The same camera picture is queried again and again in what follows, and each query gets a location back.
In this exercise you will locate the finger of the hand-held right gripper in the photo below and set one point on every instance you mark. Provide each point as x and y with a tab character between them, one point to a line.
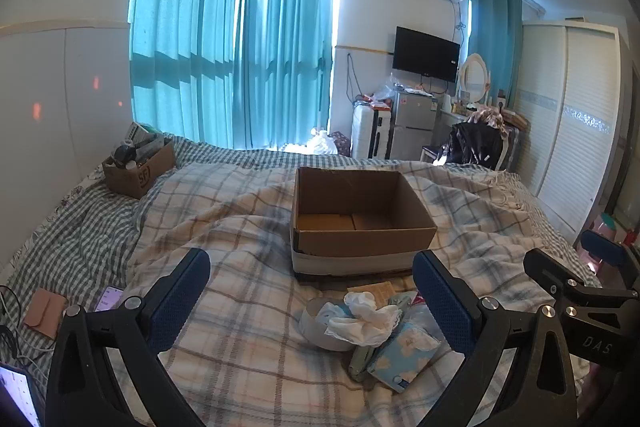
545	269
602	248

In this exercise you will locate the brown paper card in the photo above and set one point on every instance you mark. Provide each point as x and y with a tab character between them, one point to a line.
382	292

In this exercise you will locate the laptop screen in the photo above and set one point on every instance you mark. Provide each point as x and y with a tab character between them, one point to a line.
17	397

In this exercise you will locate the black wall television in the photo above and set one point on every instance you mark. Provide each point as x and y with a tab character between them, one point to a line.
425	54

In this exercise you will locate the narrow teal curtain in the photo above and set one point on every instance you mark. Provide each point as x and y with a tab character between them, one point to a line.
492	37

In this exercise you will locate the pale green plastic clip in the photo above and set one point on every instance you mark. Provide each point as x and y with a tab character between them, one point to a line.
361	364

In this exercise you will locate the black jacket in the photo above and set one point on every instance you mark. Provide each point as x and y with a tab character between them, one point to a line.
475	144

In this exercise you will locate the pink plastic bottle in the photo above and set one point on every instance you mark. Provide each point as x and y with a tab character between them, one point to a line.
607	224

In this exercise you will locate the brown wallet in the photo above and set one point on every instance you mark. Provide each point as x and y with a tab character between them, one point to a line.
45	314

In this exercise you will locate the white tissue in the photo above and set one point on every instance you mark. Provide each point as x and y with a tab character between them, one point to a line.
362	319

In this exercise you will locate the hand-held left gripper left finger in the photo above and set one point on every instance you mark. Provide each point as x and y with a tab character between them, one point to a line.
180	299

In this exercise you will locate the silver mini fridge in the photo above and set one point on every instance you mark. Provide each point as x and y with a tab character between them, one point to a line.
412	127

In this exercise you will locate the floral cloth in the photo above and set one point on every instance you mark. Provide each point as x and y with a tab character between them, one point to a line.
487	118

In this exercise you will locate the dark patterned bag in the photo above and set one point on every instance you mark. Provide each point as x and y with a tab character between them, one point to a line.
341	143

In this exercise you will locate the white suitcase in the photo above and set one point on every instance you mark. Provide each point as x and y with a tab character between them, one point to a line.
367	132

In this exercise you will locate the oval white mirror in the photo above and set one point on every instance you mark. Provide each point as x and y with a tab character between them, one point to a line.
473	77

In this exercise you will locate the white patterned box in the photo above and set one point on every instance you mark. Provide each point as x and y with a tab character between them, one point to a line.
135	132

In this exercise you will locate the small cardboard box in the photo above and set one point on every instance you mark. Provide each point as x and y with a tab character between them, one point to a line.
135	174

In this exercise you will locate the blue patterned tissue packet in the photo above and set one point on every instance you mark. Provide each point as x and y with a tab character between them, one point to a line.
400	359

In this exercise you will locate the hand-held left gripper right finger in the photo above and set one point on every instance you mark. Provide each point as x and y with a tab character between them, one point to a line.
445	304

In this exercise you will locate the grey tape roll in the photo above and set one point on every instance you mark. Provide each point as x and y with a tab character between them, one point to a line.
312	324

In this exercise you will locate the smartphone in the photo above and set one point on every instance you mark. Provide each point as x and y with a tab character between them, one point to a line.
109	298

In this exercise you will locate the plaid blanket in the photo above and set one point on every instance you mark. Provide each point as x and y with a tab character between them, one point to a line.
240	227

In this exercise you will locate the white plastic bag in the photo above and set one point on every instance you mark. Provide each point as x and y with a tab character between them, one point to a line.
320	142

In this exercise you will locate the white wardrobe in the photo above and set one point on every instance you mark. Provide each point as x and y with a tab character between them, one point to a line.
575	117

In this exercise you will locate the wide teal curtain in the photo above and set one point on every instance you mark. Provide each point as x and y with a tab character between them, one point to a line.
185	32

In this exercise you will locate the clear plastic bag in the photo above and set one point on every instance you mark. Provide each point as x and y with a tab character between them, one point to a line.
389	89

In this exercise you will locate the chair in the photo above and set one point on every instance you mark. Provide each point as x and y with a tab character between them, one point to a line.
431	154

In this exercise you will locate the large cardboard box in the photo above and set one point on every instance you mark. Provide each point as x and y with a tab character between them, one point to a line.
357	217

